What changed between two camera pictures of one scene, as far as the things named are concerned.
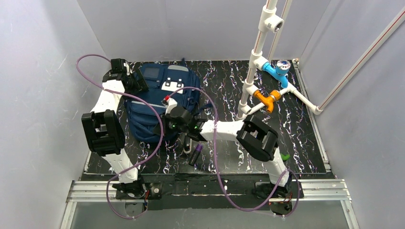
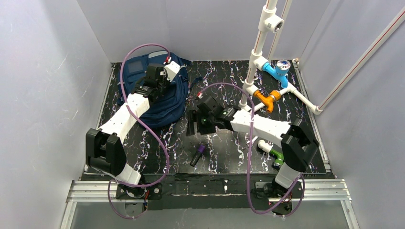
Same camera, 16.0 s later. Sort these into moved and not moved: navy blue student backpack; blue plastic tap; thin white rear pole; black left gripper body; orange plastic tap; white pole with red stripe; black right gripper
Moved: black right gripper; navy blue student backpack; black left gripper body
Not moved: white pole with red stripe; thin white rear pole; orange plastic tap; blue plastic tap
